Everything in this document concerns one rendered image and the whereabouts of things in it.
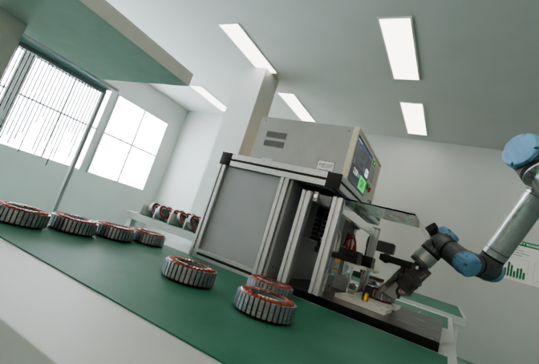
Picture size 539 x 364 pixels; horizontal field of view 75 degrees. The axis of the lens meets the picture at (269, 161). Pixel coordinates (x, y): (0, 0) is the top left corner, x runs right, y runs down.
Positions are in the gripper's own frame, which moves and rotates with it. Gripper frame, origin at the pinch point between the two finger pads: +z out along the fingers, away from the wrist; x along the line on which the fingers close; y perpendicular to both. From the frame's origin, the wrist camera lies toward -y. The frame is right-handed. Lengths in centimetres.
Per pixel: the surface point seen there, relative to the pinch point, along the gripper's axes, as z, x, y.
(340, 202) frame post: -17, -45, -20
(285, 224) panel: 0, -42, -28
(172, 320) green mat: 8, -104, -5
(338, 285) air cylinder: 7.5, -3.7, -11.5
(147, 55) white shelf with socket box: -12, -98, -54
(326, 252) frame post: -3.8, -44.6, -12.6
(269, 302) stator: 2, -86, -2
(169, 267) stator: 15, -86, -21
